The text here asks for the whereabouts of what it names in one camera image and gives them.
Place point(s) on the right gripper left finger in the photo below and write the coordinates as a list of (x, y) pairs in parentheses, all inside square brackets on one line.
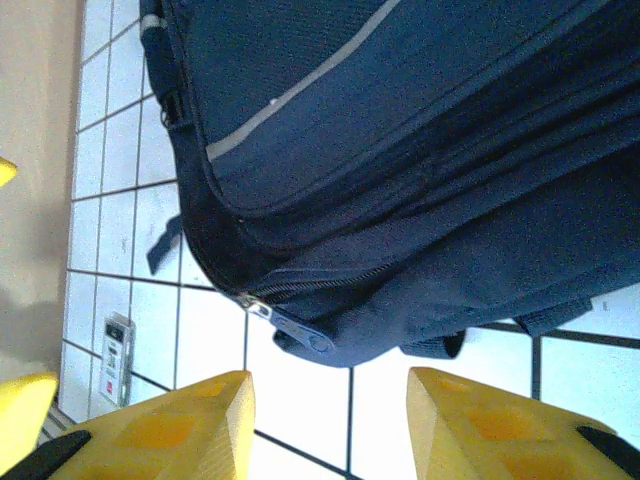
[(190, 435)]

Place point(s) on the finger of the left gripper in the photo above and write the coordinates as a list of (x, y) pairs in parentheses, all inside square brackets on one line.
[(25, 415), (6, 172)]

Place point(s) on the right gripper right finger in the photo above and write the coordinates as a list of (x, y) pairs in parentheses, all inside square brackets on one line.
[(490, 440)]

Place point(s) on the navy blue student backpack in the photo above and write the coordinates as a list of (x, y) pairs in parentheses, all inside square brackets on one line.
[(400, 150)]

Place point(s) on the small white card with red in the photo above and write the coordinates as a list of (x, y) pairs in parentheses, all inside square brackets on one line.
[(115, 355)]

